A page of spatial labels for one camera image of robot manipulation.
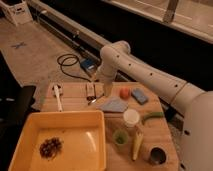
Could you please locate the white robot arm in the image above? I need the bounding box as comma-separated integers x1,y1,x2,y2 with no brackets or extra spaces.
97,41,213,171

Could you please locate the yellow plastic tray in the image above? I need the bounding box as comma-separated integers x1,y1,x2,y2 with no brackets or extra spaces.
8,111,106,171

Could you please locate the small wooden block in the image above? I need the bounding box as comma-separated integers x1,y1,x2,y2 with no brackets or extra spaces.
86,83,96,101

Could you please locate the orange red ball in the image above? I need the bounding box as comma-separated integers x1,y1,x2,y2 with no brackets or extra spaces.
119,87,130,100

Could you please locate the metal fork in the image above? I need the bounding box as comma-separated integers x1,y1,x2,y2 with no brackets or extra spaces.
88,94,104,105

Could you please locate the blue folded cloth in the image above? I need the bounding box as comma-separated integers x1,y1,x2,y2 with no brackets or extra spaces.
99,97,128,113

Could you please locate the blue black power device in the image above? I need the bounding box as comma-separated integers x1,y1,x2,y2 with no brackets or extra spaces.
79,58,101,82

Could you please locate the blue sponge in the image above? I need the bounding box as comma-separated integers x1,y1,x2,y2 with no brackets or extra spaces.
131,88,148,105

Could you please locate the white lidded jar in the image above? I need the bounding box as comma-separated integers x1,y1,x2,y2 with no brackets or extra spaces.
123,109,140,131

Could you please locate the green cup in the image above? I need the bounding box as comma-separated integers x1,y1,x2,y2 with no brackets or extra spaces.
113,129,129,147

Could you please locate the green cucumber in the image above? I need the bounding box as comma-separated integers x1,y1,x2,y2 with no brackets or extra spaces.
141,112,164,125

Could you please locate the dark grape bunch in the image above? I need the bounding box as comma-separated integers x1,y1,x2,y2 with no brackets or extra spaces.
39,137,62,158

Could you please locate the metal cup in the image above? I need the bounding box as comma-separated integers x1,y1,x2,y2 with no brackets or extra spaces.
149,147,167,165

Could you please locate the black chair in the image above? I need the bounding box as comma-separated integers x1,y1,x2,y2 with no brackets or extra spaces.
0,86,36,171

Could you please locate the white cardboard box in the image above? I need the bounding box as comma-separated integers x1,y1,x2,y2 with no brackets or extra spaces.
0,0,33,26

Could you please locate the black cable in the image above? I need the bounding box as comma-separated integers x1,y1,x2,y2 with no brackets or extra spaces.
56,53,93,83

